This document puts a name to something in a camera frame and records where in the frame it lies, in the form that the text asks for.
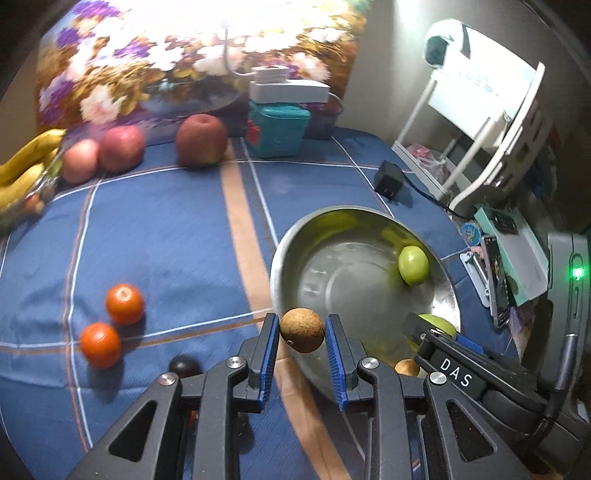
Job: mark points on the teal book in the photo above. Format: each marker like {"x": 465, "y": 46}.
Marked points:
{"x": 512, "y": 249}

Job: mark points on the pale red apple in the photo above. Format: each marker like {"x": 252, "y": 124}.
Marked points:
{"x": 81, "y": 161}

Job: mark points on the round blue sticker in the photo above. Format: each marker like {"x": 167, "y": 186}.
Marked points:
{"x": 471, "y": 230}

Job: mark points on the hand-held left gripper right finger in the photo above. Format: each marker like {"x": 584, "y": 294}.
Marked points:
{"x": 336, "y": 364}

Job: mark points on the green jujube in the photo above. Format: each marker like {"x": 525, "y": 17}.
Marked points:
{"x": 441, "y": 324}
{"x": 413, "y": 265}

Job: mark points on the small orange fruit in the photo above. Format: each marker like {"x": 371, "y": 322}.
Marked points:
{"x": 32, "y": 204}

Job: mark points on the small brown fruit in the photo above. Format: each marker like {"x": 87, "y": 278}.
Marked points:
{"x": 407, "y": 368}

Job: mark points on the dark plum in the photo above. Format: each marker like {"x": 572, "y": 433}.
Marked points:
{"x": 183, "y": 366}

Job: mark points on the clear plastic tray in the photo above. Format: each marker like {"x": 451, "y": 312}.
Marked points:
{"x": 39, "y": 194}

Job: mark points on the dark red apple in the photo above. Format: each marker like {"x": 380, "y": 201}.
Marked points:
{"x": 202, "y": 140}

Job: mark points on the black card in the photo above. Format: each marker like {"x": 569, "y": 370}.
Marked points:
{"x": 496, "y": 277}

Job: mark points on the floral wall poster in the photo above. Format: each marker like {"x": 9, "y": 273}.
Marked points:
{"x": 138, "y": 60}

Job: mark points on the round brown fruit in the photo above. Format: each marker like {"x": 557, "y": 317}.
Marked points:
{"x": 302, "y": 330}

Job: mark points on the dark bowl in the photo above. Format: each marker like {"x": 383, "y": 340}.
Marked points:
{"x": 325, "y": 117}

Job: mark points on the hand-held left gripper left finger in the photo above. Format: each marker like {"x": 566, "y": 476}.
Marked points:
{"x": 268, "y": 362}

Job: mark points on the white and green cloth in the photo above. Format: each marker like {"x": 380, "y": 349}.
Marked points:
{"x": 441, "y": 46}

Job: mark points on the pink packets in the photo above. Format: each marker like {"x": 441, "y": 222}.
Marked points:
{"x": 427, "y": 157}

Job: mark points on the teal plastic basket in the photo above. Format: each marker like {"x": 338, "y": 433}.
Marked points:
{"x": 276, "y": 129}

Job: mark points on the black power adapter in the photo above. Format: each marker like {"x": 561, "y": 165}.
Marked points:
{"x": 388, "y": 180}

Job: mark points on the white desk lamp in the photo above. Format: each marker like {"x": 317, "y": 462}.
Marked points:
{"x": 288, "y": 87}

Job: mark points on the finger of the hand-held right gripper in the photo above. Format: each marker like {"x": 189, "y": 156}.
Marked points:
{"x": 470, "y": 344}
{"x": 450, "y": 364}

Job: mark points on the blue plaid tablecloth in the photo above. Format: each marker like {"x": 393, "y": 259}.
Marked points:
{"x": 175, "y": 230}

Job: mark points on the stainless steel bowl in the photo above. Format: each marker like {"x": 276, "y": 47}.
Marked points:
{"x": 351, "y": 272}

